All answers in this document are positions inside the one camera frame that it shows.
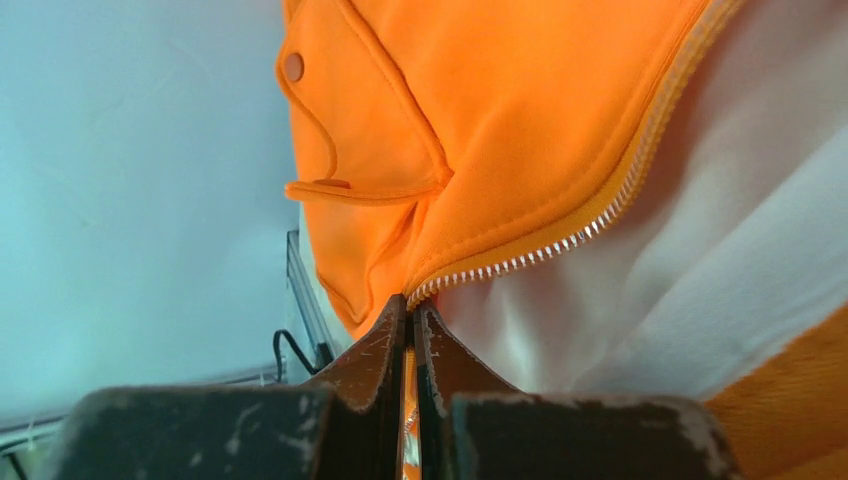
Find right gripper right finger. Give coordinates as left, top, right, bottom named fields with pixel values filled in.
left=413, top=301, right=743, bottom=479

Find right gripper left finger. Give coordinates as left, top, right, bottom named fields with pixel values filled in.
left=40, top=295, right=406, bottom=480

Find orange zip jacket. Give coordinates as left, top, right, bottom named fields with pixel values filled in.
left=276, top=1, right=847, bottom=479

